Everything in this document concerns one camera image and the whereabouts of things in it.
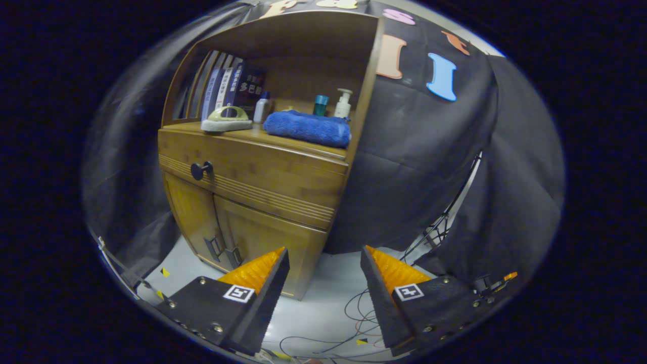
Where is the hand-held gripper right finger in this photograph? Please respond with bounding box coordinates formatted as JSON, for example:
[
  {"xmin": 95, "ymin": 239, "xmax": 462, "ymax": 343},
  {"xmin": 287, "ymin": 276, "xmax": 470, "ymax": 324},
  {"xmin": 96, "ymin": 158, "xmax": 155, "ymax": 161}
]
[{"xmin": 360, "ymin": 245, "xmax": 493, "ymax": 357}]

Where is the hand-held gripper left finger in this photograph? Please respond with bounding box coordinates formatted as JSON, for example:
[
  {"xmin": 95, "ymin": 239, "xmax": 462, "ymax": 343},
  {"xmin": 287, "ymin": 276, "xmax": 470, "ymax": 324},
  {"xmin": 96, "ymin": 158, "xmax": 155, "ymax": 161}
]
[{"xmin": 156, "ymin": 247, "xmax": 290, "ymax": 356}]

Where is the wooden drawer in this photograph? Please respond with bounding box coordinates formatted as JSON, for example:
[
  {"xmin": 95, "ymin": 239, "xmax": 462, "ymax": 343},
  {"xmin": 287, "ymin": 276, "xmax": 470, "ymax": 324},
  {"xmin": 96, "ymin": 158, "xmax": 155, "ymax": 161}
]
[{"xmin": 158, "ymin": 129, "xmax": 349, "ymax": 231}]

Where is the pale green handled brush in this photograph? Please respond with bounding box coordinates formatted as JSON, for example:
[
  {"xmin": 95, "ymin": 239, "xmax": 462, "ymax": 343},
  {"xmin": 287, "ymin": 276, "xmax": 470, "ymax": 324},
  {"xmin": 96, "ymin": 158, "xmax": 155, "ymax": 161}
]
[{"xmin": 201, "ymin": 105, "xmax": 253, "ymax": 133}]

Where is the wooden countertop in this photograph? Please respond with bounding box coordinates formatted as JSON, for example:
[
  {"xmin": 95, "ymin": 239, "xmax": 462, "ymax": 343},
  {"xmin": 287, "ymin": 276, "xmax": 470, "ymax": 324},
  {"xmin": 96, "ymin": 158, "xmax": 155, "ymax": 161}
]
[{"xmin": 162, "ymin": 119, "xmax": 349, "ymax": 160}]

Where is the wooden cabinet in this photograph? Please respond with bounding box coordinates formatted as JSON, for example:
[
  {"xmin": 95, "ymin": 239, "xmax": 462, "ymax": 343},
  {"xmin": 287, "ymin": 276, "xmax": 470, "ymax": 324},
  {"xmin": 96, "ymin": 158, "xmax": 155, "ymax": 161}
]
[{"xmin": 157, "ymin": 10, "xmax": 385, "ymax": 301}]

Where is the black backdrop stand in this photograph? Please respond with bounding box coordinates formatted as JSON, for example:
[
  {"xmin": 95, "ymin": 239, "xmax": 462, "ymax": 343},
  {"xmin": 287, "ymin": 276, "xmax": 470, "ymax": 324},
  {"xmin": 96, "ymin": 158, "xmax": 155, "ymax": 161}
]
[{"xmin": 402, "ymin": 152, "xmax": 483, "ymax": 263}]

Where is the orange black tool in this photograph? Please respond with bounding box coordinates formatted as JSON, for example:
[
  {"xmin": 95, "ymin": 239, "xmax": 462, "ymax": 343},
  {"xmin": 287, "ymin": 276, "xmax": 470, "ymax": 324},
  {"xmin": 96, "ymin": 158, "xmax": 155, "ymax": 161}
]
[{"xmin": 475, "ymin": 271, "xmax": 519, "ymax": 305}]

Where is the blue folded towel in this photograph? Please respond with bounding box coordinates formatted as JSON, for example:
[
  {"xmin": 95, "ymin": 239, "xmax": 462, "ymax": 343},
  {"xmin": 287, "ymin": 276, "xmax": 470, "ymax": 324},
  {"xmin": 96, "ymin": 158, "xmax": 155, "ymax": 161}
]
[{"xmin": 263, "ymin": 110, "xmax": 352, "ymax": 149}]

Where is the small white blue-capped bottle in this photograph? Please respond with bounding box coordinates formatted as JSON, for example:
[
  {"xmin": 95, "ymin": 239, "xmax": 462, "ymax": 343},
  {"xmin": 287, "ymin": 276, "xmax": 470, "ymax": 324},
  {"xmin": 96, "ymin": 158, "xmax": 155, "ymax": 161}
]
[{"xmin": 253, "ymin": 91, "xmax": 271, "ymax": 124}]

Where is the white pump bottle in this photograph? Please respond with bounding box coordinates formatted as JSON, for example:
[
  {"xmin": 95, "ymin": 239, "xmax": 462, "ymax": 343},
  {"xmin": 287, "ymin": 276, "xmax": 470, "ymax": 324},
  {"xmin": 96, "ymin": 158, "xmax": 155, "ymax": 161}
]
[{"xmin": 334, "ymin": 88, "xmax": 353, "ymax": 119}]

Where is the lavender spine book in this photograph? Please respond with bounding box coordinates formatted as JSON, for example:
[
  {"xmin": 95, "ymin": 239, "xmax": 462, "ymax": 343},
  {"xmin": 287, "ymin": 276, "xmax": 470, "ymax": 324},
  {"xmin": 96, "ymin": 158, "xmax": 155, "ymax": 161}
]
[{"xmin": 201, "ymin": 67, "xmax": 223, "ymax": 122}]

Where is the white spine book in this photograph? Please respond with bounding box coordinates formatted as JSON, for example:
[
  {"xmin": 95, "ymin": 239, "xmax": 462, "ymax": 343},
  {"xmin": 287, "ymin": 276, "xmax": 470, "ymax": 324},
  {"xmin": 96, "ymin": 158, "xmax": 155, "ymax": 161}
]
[{"xmin": 215, "ymin": 66, "xmax": 234, "ymax": 109}]

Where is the blue spine black book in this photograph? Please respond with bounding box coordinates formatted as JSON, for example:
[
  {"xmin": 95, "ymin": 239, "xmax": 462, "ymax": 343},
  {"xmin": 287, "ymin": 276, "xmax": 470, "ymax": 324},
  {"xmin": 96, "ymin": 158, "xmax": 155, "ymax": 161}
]
[{"xmin": 225, "ymin": 62, "xmax": 267, "ymax": 109}]

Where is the black floor cable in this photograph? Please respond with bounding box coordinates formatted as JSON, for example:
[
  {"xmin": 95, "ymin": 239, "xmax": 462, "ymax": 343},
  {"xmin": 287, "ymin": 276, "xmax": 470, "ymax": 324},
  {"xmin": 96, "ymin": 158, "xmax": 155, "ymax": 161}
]
[{"xmin": 278, "ymin": 288, "xmax": 400, "ymax": 362}]

